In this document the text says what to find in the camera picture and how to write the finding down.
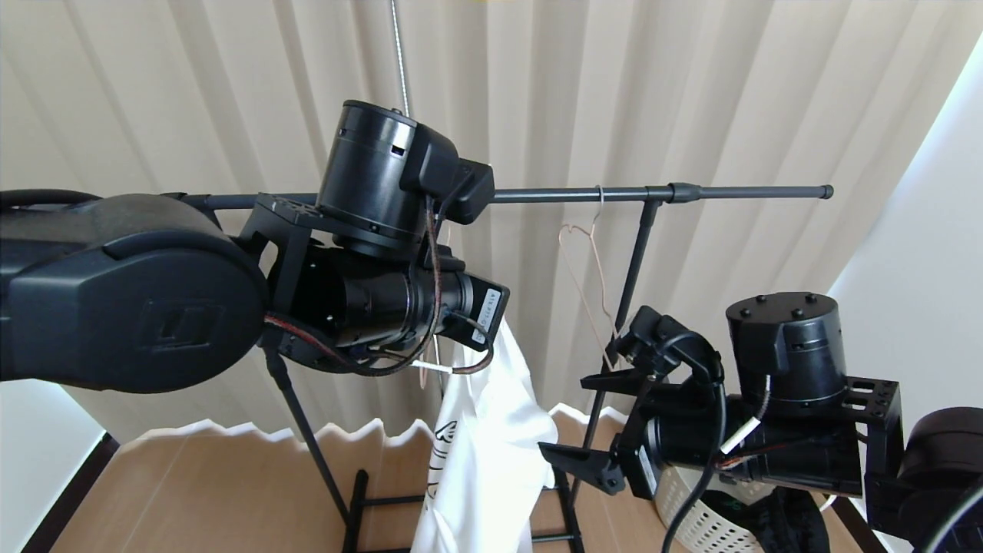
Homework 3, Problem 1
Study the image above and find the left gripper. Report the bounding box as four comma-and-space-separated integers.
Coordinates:
291, 241, 512, 370

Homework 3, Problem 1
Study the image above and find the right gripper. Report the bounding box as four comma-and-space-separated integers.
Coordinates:
537, 368, 866, 502

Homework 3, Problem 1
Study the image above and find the white printed t-shirt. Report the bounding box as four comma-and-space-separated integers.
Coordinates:
410, 318, 560, 553

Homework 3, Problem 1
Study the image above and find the pink clothes hanger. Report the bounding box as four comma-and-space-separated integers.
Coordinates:
558, 184, 620, 374

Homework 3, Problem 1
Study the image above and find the white laundry basket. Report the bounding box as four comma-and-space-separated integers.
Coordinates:
653, 464, 839, 553

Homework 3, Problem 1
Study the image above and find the black clothes rack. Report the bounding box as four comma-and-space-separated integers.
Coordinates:
177, 183, 835, 553

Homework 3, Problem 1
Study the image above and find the black garment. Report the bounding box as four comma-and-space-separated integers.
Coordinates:
706, 487, 832, 553

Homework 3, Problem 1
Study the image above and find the beige curtain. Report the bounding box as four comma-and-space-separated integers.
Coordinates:
0, 0, 983, 442

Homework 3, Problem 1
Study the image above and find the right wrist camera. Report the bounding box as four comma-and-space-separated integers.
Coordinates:
614, 305, 727, 386

